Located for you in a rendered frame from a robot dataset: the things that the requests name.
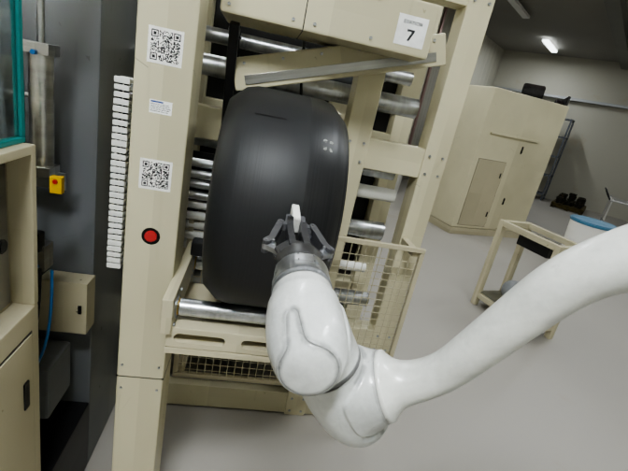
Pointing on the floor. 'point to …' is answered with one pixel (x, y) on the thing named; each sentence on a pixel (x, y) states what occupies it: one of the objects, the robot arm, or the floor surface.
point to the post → (143, 351)
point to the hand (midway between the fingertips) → (294, 218)
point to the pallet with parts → (569, 203)
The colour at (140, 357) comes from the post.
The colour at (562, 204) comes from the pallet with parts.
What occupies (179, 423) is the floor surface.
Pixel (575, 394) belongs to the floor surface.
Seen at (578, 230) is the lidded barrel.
